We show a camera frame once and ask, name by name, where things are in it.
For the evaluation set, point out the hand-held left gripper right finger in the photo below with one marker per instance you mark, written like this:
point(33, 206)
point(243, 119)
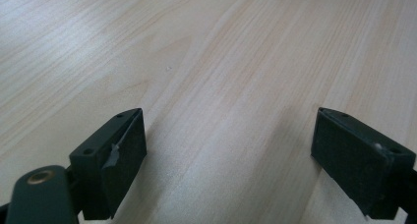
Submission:
point(357, 161)

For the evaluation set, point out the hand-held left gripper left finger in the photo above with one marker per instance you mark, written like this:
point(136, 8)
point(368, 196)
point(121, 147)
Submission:
point(108, 165)

